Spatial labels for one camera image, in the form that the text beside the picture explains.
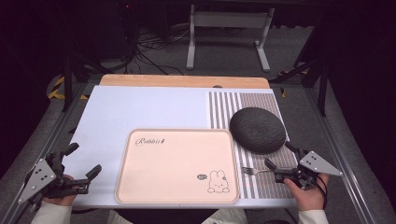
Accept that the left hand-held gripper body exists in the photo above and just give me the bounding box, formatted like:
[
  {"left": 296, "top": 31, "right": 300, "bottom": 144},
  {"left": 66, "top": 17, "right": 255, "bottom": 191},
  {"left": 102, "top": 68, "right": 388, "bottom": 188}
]
[{"left": 17, "top": 151, "right": 92, "bottom": 213}]

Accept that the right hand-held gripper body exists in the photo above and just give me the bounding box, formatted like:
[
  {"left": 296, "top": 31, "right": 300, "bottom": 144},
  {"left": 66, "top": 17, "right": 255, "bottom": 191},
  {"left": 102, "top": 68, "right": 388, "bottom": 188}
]
[{"left": 274, "top": 148, "right": 344, "bottom": 191}]

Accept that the silver fork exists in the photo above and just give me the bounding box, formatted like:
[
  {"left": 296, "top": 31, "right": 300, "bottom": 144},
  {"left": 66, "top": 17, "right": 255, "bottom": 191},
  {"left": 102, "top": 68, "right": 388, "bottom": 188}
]
[{"left": 241, "top": 166, "right": 273, "bottom": 176}]

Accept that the person's left hand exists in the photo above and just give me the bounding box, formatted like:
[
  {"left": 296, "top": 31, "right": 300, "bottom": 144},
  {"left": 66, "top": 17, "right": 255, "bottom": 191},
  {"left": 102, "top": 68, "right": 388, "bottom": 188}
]
[{"left": 43, "top": 174, "right": 80, "bottom": 207}]

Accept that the person's right hand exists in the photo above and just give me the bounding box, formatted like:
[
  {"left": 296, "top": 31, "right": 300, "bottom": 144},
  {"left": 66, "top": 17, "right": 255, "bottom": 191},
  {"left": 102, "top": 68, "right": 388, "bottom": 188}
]
[{"left": 283, "top": 173, "right": 330, "bottom": 213}]

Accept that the grey striped placemat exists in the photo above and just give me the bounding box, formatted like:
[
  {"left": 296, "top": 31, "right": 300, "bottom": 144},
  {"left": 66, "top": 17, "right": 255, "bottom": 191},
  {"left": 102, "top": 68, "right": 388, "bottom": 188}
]
[{"left": 207, "top": 91, "right": 299, "bottom": 201}]

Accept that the dark grey round plate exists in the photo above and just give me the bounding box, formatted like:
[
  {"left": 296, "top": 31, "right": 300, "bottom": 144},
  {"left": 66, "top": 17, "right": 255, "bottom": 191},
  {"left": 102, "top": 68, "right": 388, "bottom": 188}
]
[{"left": 229, "top": 106, "right": 288, "bottom": 155}]

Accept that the black tripod stand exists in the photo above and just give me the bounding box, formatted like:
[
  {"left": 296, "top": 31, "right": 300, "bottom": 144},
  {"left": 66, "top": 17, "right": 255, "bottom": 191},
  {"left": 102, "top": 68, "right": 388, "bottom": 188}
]
[
  {"left": 269, "top": 54, "right": 329, "bottom": 119},
  {"left": 61, "top": 50, "right": 106, "bottom": 114}
]

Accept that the person's lap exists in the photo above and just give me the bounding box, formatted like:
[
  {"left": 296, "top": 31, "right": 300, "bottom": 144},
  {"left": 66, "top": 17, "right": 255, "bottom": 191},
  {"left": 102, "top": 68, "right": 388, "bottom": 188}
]
[{"left": 106, "top": 207, "right": 249, "bottom": 224}]

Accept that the white table mat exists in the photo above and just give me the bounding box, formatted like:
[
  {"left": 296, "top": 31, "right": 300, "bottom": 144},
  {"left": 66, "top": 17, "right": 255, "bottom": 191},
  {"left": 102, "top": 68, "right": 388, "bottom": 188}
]
[{"left": 63, "top": 85, "right": 299, "bottom": 210}]

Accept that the pink tray with rabbit print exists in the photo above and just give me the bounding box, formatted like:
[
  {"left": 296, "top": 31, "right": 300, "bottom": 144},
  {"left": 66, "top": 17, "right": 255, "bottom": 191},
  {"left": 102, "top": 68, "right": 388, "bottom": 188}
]
[{"left": 114, "top": 128, "right": 241, "bottom": 205}]

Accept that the wooden table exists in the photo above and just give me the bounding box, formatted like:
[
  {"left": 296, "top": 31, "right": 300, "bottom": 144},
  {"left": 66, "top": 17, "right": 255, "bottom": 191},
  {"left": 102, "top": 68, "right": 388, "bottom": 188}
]
[{"left": 98, "top": 73, "right": 272, "bottom": 90}]

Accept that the black equipment box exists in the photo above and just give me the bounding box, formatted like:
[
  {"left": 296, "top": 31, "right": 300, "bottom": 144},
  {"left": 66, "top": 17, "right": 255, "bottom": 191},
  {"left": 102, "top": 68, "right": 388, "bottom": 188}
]
[{"left": 101, "top": 0, "right": 139, "bottom": 61}]

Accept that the white metal stand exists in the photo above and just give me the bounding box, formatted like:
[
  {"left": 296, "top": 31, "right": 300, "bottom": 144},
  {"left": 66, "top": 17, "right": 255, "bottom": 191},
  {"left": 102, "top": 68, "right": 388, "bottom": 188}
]
[{"left": 185, "top": 4, "right": 276, "bottom": 74}]

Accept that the black cable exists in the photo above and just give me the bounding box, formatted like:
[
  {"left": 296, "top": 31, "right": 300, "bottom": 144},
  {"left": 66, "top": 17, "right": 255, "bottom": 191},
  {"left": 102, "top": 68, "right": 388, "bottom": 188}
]
[{"left": 315, "top": 175, "right": 329, "bottom": 210}]

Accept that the bundle of floor cables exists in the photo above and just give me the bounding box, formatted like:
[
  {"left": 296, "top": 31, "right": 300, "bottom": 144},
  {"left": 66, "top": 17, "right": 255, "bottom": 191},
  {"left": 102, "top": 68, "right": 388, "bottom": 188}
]
[{"left": 132, "top": 26, "right": 191, "bottom": 77}]

